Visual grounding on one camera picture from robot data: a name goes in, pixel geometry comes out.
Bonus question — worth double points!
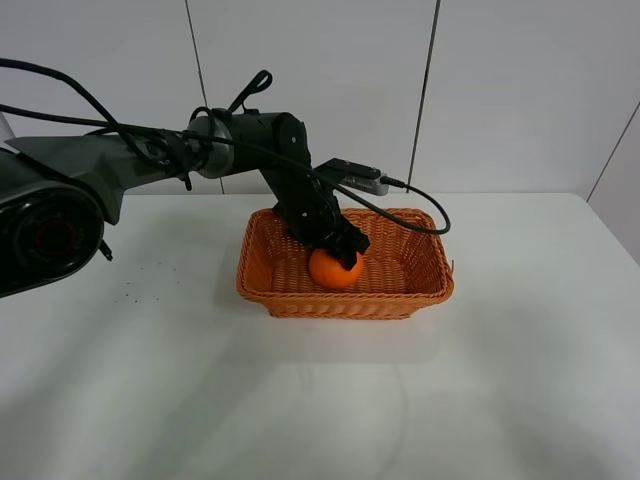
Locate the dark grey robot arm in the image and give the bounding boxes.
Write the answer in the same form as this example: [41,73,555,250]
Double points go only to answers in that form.
[1,110,369,296]

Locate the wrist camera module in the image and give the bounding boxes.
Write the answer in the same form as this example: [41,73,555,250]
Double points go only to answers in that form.
[314,158,406,196]

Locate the orange citrus fruit with stem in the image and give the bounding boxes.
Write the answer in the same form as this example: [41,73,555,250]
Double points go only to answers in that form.
[308,249,364,289]

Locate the orange woven wicker basket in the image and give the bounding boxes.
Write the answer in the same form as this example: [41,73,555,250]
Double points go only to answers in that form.
[236,208,454,320]

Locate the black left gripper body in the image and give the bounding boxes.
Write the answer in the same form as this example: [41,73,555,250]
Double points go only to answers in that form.
[263,163,370,260]

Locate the black cable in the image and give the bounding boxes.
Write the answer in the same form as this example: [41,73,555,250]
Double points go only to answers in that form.
[0,57,452,236]

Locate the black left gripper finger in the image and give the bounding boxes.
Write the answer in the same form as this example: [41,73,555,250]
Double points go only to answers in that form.
[342,252,360,270]

